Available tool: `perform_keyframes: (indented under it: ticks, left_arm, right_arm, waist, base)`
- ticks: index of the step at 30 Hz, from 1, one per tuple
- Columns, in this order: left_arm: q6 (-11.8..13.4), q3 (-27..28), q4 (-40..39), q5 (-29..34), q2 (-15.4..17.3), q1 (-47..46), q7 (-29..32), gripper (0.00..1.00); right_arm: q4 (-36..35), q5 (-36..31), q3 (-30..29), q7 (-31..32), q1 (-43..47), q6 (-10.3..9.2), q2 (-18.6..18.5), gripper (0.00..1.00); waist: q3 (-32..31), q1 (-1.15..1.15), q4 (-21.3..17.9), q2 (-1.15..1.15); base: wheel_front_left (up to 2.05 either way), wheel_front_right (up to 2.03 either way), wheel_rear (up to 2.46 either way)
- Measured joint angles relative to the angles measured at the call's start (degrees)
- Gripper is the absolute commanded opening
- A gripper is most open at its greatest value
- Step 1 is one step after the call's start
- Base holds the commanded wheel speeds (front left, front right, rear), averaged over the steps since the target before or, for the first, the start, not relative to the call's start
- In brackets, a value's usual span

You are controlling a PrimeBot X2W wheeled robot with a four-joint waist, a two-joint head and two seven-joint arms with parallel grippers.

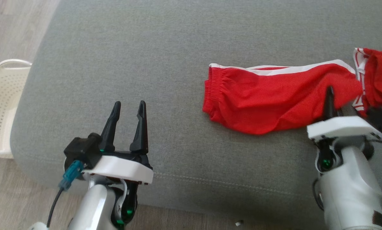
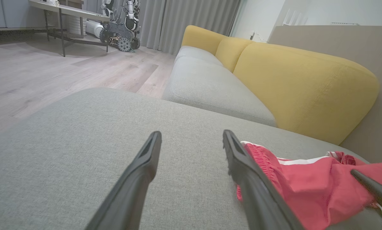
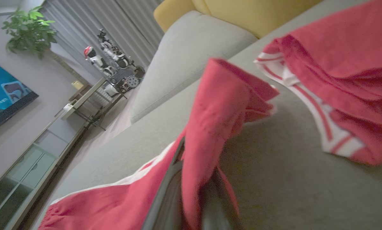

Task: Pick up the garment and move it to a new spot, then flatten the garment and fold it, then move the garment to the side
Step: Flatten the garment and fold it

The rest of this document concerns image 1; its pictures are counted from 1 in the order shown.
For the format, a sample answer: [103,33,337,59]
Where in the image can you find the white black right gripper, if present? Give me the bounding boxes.
[307,85,382,141]

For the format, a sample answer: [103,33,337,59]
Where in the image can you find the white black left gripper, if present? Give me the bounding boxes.
[82,100,154,185]

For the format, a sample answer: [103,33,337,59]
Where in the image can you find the red shorts with white stripe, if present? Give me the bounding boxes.
[202,59,364,135]

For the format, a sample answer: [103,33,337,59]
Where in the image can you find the large grey sofa seat cushion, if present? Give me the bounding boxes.
[10,0,382,221]

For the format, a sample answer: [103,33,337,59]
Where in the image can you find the white perforated laundry basket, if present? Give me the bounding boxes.
[0,59,32,159]

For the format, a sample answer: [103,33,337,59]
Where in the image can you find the black cable teal connector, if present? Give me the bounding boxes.
[46,160,84,228]

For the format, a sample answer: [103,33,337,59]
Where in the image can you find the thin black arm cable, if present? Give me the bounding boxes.
[312,178,325,212]

